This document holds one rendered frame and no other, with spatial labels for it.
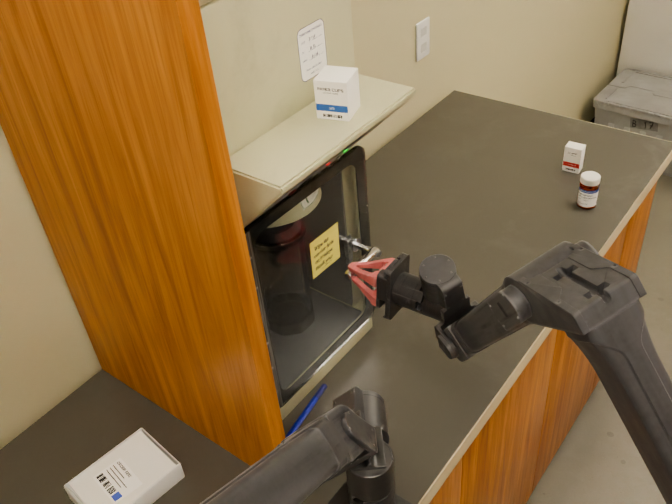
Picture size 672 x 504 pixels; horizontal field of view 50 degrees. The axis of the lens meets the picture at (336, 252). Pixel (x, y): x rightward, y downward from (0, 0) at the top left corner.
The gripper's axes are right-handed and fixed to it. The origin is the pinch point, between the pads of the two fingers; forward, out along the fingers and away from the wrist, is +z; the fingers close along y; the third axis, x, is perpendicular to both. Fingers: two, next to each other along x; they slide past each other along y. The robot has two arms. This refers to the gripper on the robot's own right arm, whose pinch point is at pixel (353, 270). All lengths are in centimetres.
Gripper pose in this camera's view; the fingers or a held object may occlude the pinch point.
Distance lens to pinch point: 124.2
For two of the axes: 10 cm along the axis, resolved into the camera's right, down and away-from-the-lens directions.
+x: -5.4, 5.0, -6.8
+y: -0.2, -8.2, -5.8
